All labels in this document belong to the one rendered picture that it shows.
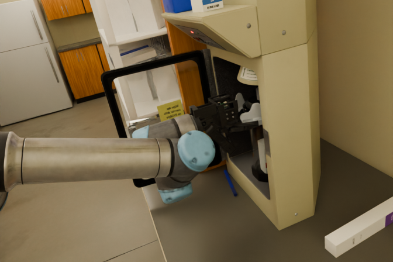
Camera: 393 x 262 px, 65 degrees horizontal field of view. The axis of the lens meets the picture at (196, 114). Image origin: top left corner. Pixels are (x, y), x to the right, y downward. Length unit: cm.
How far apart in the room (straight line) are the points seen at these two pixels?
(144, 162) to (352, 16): 77
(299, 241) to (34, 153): 64
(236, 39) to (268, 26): 7
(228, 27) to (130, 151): 29
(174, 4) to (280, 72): 30
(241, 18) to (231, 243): 56
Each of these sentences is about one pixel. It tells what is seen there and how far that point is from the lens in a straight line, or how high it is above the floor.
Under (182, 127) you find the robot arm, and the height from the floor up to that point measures 126.
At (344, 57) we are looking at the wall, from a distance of 112.
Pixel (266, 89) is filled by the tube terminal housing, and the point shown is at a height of 134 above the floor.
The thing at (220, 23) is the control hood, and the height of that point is 149.
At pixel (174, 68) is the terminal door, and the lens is 91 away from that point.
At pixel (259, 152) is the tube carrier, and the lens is 87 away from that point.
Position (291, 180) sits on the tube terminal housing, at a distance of 81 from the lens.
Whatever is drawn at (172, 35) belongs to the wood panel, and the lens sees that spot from 95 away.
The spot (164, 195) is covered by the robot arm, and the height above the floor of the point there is 115.
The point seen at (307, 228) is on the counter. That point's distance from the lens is 90.
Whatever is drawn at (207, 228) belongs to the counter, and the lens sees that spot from 92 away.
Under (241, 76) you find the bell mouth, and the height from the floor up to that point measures 133.
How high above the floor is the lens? 157
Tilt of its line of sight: 23 degrees down
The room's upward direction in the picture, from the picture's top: 11 degrees counter-clockwise
